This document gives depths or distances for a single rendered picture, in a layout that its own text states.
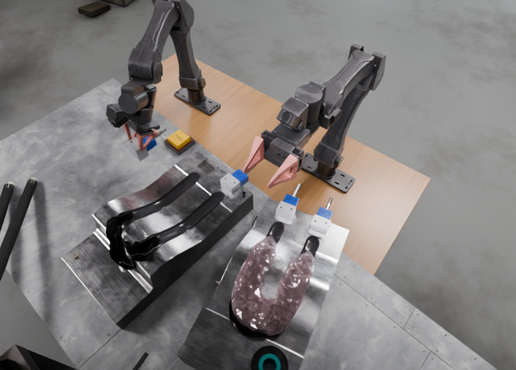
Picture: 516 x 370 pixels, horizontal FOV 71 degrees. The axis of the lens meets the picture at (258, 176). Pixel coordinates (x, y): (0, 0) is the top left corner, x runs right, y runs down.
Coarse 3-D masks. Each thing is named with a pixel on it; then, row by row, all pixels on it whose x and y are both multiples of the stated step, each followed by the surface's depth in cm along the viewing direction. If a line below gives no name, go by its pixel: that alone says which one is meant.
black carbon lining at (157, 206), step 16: (192, 176) 113; (176, 192) 111; (144, 208) 105; (160, 208) 107; (208, 208) 107; (112, 224) 98; (128, 224) 98; (176, 224) 103; (192, 224) 104; (112, 240) 99; (144, 240) 94; (160, 240) 97; (112, 256) 96; (128, 256) 99
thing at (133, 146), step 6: (162, 132) 118; (132, 138) 113; (144, 138) 115; (132, 144) 112; (150, 144) 114; (156, 144) 116; (132, 150) 113; (138, 150) 111; (144, 150) 113; (138, 156) 113; (144, 156) 115
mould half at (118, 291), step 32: (192, 160) 116; (160, 192) 110; (192, 192) 110; (224, 192) 109; (96, 224) 103; (160, 224) 101; (224, 224) 106; (64, 256) 100; (96, 256) 100; (160, 256) 92; (192, 256) 102; (96, 288) 95; (128, 288) 95; (160, 288) 98; (128, 320) 94
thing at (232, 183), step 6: (252, 168) 114; (228, 174) 110; (234, 174) 112; (240, 174) 112; (222, 180) 109; (228, 180) 109; (234, 180) 109; (240, 180) 110; (246, 180) 112; (222, 186) 111; (228, 186) 107; (234, 186) 107; (240, 186) 111; (234, 192) 109
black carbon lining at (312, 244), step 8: (280, 224) 107; (272, 232) 106; (280, 232) 106; (312, 240) 104; (304, 248) 103; (312, 248) 103; (232, 312) 91; (232, 320) 89; (240, 328) 89; (248, 336) 87; (256, 336) 87; (264, 336) 87; (272, 336) 87
